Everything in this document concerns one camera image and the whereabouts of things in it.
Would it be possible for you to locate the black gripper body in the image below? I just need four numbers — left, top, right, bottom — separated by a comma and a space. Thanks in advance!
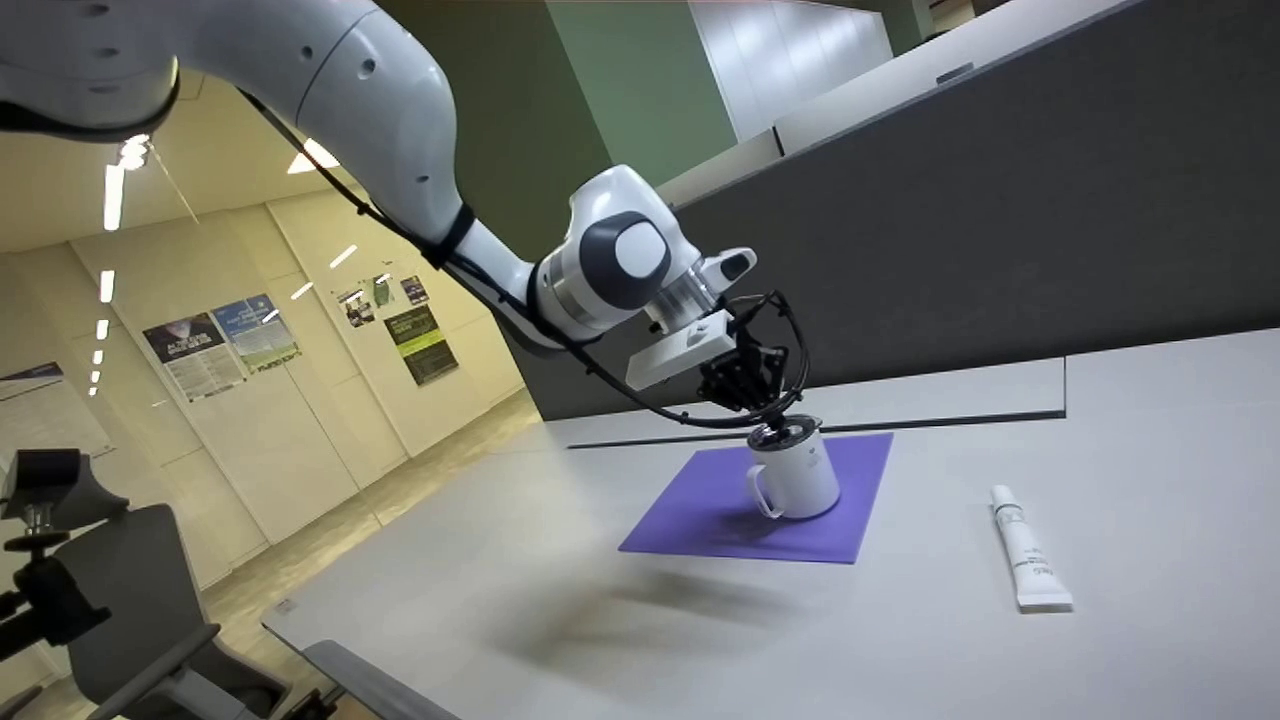
694, 298, 798, 415

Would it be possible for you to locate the white cup with lid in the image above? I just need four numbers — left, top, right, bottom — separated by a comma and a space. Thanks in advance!
745, 412, 847, 527

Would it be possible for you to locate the purple square mat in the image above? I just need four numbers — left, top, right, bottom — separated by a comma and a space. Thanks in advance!
617, 430, 897, 566

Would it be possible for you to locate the white squeeze tube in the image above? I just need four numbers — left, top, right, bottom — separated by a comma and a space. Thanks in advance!
985, 481, 1077, 614

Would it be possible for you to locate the dark green poster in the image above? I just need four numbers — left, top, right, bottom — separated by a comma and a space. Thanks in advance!
379, 305, 462, 391

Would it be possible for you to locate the small photo notice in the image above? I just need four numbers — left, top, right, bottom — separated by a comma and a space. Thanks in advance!
337, 285, 379, 332

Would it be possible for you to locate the blue photo poster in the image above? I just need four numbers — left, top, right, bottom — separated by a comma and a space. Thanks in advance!
206, 292, 304, 380

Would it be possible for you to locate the poster with dark header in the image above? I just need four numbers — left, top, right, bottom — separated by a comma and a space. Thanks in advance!
138, 309, 253, 407

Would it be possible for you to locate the long ceiling light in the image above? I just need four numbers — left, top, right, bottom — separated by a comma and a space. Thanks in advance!
98, 156, 129, 239

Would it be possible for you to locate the grey office chair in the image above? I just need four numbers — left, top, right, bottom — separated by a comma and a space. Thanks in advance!
0, 447, 341, 720

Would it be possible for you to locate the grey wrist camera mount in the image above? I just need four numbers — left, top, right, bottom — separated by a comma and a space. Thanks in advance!
619, 313, 739, 400

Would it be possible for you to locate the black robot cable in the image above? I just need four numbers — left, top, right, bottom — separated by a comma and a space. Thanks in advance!
236, 82, 814, 430

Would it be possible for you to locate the grey partition wall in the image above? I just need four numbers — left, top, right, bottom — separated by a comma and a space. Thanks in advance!
511, 0, 1280, 422

